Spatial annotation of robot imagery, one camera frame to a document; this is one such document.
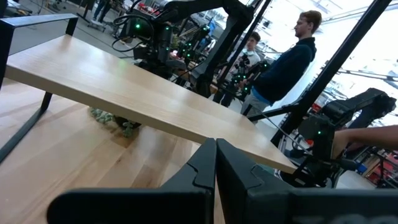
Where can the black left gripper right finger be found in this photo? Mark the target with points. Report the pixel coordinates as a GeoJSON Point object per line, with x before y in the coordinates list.
{"type": "Point", "coordinates": [248, 199]}

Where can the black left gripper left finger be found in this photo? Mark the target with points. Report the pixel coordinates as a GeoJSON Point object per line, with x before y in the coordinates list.
{"type": "Point", "coordinates": [186, 202]}

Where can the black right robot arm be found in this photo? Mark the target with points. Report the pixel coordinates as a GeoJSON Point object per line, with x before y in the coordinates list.
{"type": "Point", "coordinates": [357, 105]}

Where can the background black robot arm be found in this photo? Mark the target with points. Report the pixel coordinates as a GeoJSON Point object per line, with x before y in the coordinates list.
{"type": "Point", "coordinates": [236, 18]}
{"type": "Point", "coordinates": [245, 77]}

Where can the person's forearm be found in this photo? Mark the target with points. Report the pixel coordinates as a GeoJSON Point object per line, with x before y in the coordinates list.
{"type": "Point", "coordinates": [367, 137]}

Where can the small succulent in bowl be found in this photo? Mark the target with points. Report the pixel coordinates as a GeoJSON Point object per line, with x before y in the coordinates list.
{"type": "Point", "coordinates": [104, 116]}

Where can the standing person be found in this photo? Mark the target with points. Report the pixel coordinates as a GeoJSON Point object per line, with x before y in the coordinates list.
{"type": "Point", "coordinates": [286, 71]}

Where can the seated person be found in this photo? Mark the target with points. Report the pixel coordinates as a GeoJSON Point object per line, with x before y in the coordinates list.
{"type": "Point", "coordinates": [252, 57]}

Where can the wooden shelf with black frame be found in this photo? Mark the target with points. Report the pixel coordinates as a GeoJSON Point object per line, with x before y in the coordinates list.
{"type": "Point", "coordinates": [124, 87]}

